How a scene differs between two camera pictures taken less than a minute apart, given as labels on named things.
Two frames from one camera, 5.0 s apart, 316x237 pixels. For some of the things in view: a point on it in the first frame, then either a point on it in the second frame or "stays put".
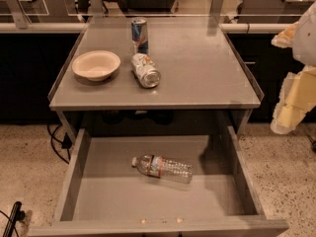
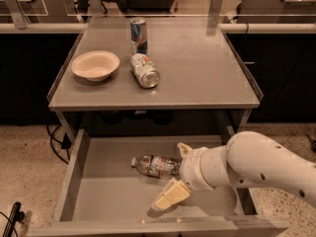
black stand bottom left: (17, 215) stays put
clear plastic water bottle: (163, 167) stays put
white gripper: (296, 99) -> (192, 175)
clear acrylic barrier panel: (152, 6) stays put
